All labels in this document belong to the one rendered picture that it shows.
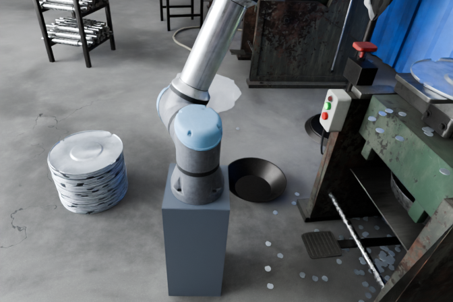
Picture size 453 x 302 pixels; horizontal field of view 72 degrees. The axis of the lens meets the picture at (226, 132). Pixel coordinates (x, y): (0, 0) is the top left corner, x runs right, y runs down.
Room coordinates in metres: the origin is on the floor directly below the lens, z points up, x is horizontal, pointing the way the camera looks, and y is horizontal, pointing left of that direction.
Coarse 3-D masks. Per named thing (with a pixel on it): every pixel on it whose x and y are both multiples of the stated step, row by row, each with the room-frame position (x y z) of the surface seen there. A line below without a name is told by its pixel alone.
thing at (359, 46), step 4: (356, 44) 1.03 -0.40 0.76; (360, 44) 1.03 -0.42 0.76; (364, 44) 1.03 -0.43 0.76; (368, 44) 1.04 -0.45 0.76; (372, 44) 1.04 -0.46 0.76; (356, 48) 1.02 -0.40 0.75; (360, 48) 1.01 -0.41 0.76; (364, 48) 1.01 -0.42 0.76; (368, 48) 1.01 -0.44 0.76; (372, 48) 1.01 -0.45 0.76; (376, 48) 1.02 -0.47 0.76; (364, 52) 1.03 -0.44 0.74; (360, 56) 1.03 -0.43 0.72; (364, 56) 1.03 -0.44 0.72
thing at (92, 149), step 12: (84, 132) 1.13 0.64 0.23; (96, 132) 1.14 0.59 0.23; (108, 132) 1.14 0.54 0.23; (60, 144) 1.03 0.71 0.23; (72, 144) 1.04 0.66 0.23; (84, 144) 1.04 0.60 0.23; (96, 144) 1.04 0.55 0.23; (108, 144) 1.06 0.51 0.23; (120, 144) 1.06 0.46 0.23; (48, 156) 0.94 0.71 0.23; (60, 156) 0.95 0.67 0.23; (72, 156) 0.96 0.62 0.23; (84, 156) 0.96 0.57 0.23; (96, 156) 0.97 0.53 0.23; (108, 156) 0.98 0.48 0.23; (72, 168) 0.89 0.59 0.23; (84, 168) 0.90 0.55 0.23; (96, 168) 0.90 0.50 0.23
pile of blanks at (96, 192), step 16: (48, 160) 0.93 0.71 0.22; (64, 176) 0.86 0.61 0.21; (80, 176) 0.86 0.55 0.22; (96, 176) 0.89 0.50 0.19; (112, 176) 0.94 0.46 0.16; (64, 192) 0.87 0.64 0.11; (80, 192) 0.86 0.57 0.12; (96, 192) 0.88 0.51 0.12; (112, 192) 0.92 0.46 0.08; (80, 208) 0.86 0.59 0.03; (96, 208) 0.87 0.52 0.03
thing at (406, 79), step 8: (400, 80) 0.74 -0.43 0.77; (408, 80) 0.73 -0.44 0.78; (416, 80) 0.73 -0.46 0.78; (416, 88) 0.69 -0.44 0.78; (424, 88) 0.69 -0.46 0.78; (424, 96) 0.65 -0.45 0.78; (432, 96) 0.65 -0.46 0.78; (440, 96) 0.65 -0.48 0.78; (432, 104) 0.76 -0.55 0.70; (440, 104) 0.73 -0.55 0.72; (448, 104) 0.71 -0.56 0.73; (424, 112) 0.76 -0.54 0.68; (432, 112) 0.75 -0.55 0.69; (440, 112) 0.72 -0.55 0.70; (448, 112) 0.70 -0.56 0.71; (424, 120) 0.76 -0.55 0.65; (432, 120) 0.73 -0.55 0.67; (440, 120) 0.71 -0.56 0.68; (448, 120) 0.69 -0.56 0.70; (432, 128) 0.72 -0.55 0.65; (440, 128) 0.69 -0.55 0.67; (448, 128) 0.68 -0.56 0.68; (448, 136) 0.68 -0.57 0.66
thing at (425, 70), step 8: (416, 64) 0.84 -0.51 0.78; (424, 64) 0.84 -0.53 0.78; (432, 64) 0.85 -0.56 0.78; (448, 64) 0.86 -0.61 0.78; (416, 72) 0.78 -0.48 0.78; (424, 72) 0.78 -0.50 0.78; (432, 72) 0.79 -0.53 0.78; (440, 72) 0.79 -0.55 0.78; (448, 72) 0.80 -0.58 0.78; (424, 80) 0.73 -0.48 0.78; (432, 80) 0.74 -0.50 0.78; (440, 80) 0.74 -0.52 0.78; (448, 80) 0.74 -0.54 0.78; (432, 88) 0.68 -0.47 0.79; (440, 88) 0.69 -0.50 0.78; (448, 88) 0.70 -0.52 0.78; (448, 96) 0.65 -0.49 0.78
